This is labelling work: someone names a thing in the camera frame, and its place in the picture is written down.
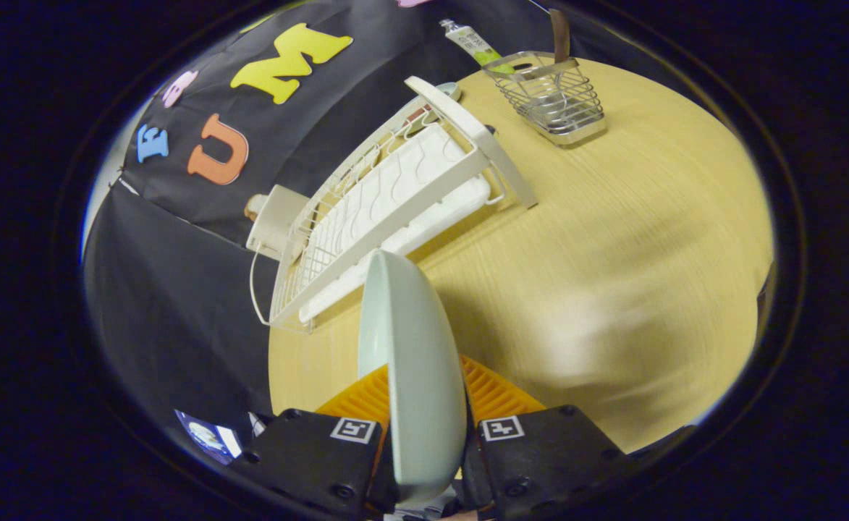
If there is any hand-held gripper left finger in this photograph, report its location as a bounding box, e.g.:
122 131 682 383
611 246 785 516
232 364 397 521

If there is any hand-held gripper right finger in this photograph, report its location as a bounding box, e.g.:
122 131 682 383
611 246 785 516
460 355 638 521

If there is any pale green plate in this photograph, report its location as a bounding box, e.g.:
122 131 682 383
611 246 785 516
358 250 468 507

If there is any white wire dish rack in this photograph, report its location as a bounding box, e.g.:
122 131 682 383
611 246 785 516
249 76 538 335

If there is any metal wire basket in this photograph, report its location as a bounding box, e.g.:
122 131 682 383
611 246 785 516
482 51 608 147

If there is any brown wooden spoon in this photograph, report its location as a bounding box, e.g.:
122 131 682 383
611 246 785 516
549 9 571 62

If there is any blue lit screen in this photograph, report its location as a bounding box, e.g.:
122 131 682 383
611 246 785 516
174 409 242 465

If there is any white toaster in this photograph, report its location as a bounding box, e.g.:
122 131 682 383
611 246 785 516
245 185 309 261

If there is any green label bottle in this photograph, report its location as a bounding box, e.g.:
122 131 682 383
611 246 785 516
439 18 515 73

